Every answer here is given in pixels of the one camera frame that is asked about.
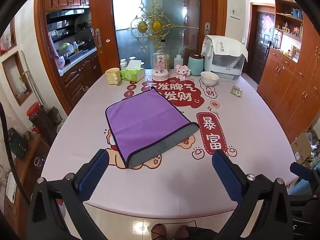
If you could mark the wooden wall niche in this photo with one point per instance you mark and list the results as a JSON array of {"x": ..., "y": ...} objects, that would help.
[{"x": 17, "y": 77}]

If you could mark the pink plush toy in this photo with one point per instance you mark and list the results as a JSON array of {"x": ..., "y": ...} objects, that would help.
[{"x": 182, "y": 71}]

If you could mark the white squeeze bottle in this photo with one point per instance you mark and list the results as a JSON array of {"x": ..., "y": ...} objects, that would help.
[{"x": 178, "y": 63}]

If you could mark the clear glass bottle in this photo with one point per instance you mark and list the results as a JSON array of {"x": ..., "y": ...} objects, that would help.
[{"x": 163, "y": 45}]

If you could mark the white pill bottle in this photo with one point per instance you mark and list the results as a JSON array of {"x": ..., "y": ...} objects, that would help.
[{"x": 123, "y": 64}]

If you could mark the white router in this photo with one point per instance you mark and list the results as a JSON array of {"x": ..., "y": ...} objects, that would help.
[{"x": 11, "y": 187}]

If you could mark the black handbag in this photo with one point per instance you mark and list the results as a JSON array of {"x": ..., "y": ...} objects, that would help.
[{"x": 18, "y": 143}]

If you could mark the purple and grey towel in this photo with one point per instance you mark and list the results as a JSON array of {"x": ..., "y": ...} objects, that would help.
[{"x": 146, "y": 120}]

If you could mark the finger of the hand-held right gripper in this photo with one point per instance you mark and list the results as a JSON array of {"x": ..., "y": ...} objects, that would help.
[{"x": 301, "y": 171}]

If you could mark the cardboard box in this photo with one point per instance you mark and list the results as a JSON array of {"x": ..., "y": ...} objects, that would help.
[{"x": 301, "y": 145}]

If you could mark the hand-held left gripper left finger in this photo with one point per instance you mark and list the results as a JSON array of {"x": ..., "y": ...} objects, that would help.
[{"x": 92, "y": 173}]

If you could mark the glass door with gold ornament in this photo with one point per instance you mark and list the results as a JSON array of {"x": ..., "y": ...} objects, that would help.
[{"x": 132, "y": 10}]

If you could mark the white countertop appliance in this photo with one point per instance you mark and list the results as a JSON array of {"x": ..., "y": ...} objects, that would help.
[{"x": 228, "y": 68}]

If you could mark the white wall switch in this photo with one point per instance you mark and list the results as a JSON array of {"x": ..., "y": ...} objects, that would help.
[{"x": 235, "y": 12}]

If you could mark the silver blister packs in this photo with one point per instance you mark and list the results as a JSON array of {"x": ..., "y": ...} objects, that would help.
[{"x": 236, "y": 91}]

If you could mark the glass dome with pink figure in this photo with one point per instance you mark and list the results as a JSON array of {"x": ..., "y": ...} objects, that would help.
[{"x": 160, "y": 65}]

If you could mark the wooden lower kitchen cabinet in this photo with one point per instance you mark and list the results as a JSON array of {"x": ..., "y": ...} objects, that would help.
[{"x": 80, "y": 76}]

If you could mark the mint jar with brown lid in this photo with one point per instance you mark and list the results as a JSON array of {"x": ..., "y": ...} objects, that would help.
[{"x": 195, "y": 66}]

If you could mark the wooden shelf cabinet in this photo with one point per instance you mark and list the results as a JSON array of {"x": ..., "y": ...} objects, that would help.
[{"x": 295, "y": 85}]

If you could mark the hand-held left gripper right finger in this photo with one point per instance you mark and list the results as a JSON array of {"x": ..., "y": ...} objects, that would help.
[{"x": 228, "y": 178}]

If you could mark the person's shoe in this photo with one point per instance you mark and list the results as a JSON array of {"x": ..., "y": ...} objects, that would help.
[
  {"x": 182, "y": 232},
  {"x": 158, "y": 232}
]

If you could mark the yellow mug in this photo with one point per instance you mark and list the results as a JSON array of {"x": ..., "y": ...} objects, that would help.
[{"x": 113, "y": 76}]

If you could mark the pink hanging cloth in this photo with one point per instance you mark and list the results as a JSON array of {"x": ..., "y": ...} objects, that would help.
[{"x": 58, "y": 57}]

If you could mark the white appliance cover cloth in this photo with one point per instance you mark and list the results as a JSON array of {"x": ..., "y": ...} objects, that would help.
[{"x": 225, "y": 46}]

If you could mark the green tissue box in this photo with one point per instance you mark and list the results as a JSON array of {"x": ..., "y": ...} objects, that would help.
[{"x": 132, "y": 74}]

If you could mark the white bowl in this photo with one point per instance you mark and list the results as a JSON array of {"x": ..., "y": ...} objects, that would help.
[{"x": 209, "y": 78}]

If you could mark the dark entry door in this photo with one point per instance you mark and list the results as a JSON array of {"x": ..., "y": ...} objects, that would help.
[{"x": 261, "y": 42}]

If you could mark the red lid jar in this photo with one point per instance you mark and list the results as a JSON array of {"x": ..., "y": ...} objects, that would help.
[{"x": 35, "y": 110}]

